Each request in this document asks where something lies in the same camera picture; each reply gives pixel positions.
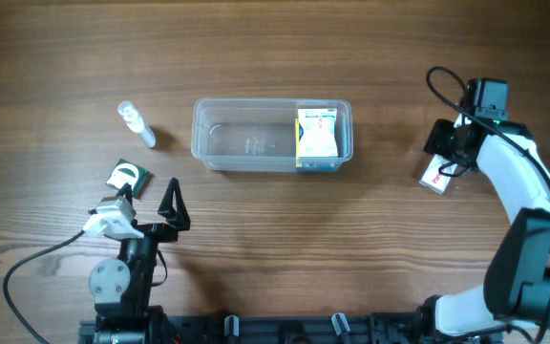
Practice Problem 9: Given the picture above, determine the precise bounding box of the white caplet medicine box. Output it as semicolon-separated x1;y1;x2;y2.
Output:
419;155;457;194

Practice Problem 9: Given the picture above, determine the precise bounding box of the white Hansaplast plaster box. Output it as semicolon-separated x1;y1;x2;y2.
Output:
295;108;338;159

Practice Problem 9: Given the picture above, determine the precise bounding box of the blue lozenge box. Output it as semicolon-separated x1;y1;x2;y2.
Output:
294;117;343;173

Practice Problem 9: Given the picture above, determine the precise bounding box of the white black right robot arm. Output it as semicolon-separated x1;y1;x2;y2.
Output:
424;119;550;339

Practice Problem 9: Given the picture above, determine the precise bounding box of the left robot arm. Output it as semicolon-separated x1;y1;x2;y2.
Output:
78;178;191;344

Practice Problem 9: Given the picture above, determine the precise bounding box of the clear plastic container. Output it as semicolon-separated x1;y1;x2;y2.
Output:
191;98;353;172

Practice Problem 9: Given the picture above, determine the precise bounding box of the green white small box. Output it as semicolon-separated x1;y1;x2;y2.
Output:
105;159;151;199

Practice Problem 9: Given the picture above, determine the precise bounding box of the white spray bottle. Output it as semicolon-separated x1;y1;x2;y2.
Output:
117;101;157;148

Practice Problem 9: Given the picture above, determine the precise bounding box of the black right camera cable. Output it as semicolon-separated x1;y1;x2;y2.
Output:
425;65;550;343

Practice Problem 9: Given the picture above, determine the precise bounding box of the black camera cable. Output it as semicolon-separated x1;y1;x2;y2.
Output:
2;229;88;344
425;65;550;343

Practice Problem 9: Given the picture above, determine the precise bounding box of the black left camera cable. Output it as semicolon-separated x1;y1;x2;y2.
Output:
2;229;88;344

